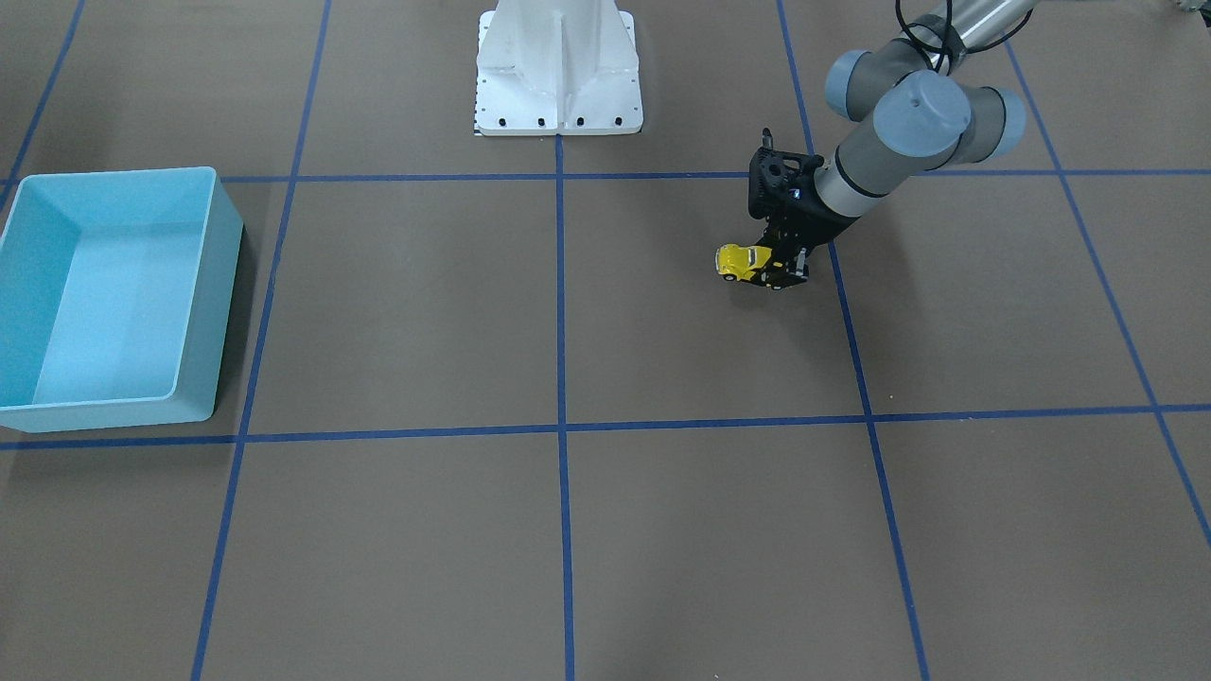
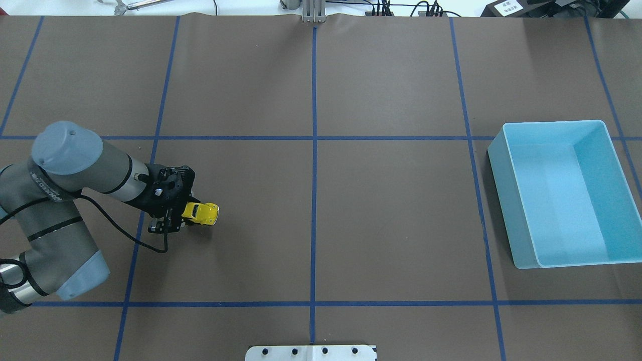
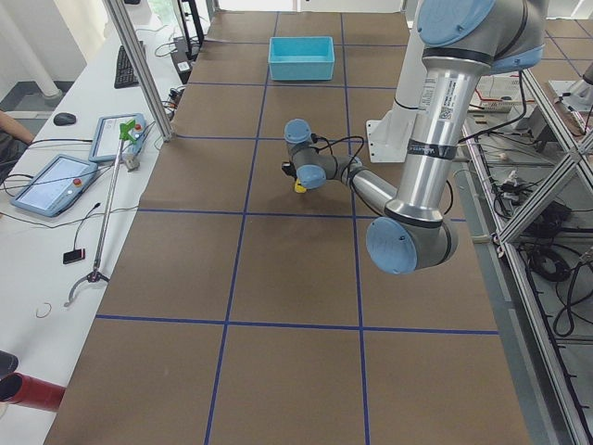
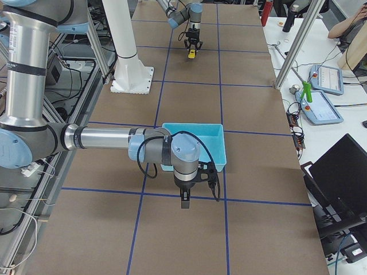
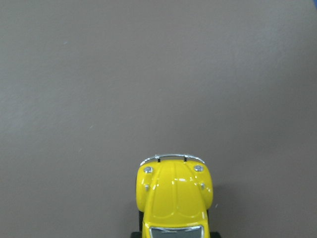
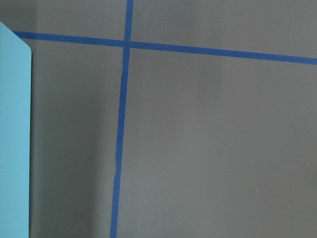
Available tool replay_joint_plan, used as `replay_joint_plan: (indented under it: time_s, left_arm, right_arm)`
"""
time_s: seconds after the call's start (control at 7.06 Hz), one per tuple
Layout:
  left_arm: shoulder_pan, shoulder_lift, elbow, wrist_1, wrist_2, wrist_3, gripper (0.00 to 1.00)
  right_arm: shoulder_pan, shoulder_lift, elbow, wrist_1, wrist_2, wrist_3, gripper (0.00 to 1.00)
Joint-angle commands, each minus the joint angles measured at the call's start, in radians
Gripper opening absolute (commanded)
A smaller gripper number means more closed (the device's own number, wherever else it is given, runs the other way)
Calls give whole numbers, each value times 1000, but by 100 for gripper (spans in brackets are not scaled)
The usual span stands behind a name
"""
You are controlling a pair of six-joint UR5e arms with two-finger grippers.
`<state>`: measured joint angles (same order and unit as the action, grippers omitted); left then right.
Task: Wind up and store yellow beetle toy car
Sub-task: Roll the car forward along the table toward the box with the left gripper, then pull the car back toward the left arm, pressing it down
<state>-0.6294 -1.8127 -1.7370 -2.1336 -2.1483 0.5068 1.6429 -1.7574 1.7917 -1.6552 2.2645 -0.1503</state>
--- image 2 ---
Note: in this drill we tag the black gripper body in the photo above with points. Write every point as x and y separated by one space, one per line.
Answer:
153 200

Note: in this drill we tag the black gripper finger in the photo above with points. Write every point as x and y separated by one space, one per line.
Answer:
165 225

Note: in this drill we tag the yellow beetle toy car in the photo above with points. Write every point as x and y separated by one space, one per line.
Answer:
201 214

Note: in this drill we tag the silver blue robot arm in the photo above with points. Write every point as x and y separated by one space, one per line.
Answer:
39 193

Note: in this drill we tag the black box with label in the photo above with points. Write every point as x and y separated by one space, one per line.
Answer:
508 9

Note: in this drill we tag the light blue plastic bin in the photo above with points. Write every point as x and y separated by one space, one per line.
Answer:
563 195

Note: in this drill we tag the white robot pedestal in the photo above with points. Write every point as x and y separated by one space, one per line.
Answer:
312 352

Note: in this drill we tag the aluminium frame post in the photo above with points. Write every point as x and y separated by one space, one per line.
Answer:
313 11

